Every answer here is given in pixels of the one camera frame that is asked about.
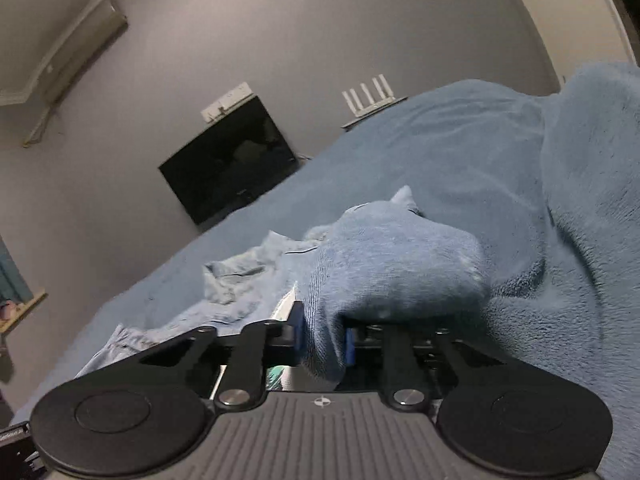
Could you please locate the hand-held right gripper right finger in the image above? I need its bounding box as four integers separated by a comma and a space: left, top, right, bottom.
345, 324, 502, 412

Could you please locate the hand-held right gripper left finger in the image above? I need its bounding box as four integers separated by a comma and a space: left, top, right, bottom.
137, 301, 305, 414

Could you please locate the light blue denim jacket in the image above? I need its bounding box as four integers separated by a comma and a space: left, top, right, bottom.
75, 185, 493, 392

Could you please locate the wooden window sill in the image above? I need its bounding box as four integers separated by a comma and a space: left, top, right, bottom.
0, 288, 48, 333

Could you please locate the teal curtain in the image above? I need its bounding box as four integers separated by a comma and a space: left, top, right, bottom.
0, 235, 33, 306

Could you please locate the black flat screen television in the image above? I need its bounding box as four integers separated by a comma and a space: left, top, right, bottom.
158, 95, 300, 226

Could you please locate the blue fleece blanket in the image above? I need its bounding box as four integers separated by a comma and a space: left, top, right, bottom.
10, 62, 640, 480

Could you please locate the white power strip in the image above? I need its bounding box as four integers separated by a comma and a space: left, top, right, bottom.
201, 82, 252, 123

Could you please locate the white router with antennas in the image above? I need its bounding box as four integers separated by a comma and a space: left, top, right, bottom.
341, 74, 396, 117

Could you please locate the small wall shelf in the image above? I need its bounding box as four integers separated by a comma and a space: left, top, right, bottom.
341, 96, 408, 131

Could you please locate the white wall air conditioner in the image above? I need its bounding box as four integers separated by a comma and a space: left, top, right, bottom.
0, 0, 128, 148

